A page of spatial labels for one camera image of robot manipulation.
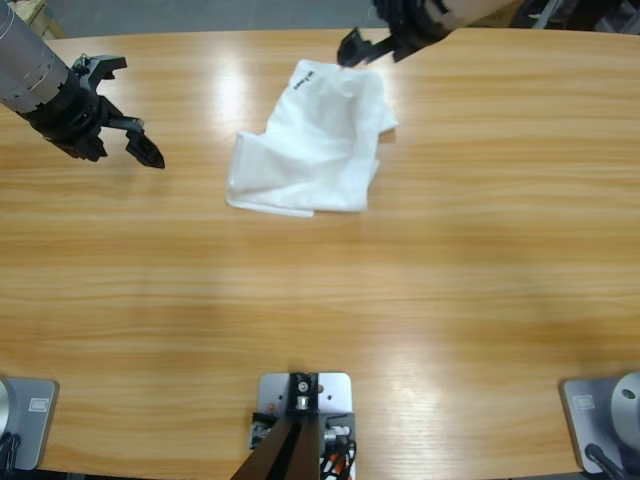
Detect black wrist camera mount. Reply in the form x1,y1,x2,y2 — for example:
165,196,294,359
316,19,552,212
72,53,129,90

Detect dark grey chair base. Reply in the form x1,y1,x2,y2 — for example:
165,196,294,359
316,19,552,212
607,0,640,35

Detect white T-shirt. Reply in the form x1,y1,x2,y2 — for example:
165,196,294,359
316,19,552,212
223,58,400,220

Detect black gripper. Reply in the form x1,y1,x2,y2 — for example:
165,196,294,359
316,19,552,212
335,0,455,69
17,74,166,170

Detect white mount block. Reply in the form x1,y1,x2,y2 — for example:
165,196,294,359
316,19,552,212
248,370,359,480

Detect dark post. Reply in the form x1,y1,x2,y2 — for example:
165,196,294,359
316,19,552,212
234,370,321,480

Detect light wooden pallet stack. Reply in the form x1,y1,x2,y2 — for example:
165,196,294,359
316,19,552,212
14,0,66,39

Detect grey metal stand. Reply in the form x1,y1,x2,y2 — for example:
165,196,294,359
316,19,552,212
528,0,566,29

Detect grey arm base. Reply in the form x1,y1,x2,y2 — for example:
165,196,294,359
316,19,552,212
558,370,640,474
0,377,60,472

